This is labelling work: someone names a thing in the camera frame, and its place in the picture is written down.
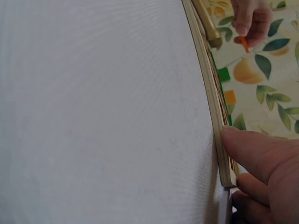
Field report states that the small orange piece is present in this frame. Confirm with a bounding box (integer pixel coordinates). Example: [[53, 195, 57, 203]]
[[234, 35, 249, 53]]

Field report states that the person's right hand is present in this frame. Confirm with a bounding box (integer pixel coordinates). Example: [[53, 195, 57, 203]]
[[220, 126, 299, 224]]

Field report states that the wooden board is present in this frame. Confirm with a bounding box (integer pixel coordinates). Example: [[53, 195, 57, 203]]
[[181, 0, 240, 189]]

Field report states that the wooden rod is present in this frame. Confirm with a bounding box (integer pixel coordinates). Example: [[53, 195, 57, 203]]
[[191, 0, 223, 49]]

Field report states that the green square piece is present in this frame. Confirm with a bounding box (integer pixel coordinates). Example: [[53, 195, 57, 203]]
[[217, 67, 231, 83]]

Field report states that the orange square piece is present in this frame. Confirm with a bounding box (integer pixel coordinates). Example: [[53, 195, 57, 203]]
[[224, 89, 237, 105]]

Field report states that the person's left hand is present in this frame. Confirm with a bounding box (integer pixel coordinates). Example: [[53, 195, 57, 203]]
[[230, 0, 273, 48]]

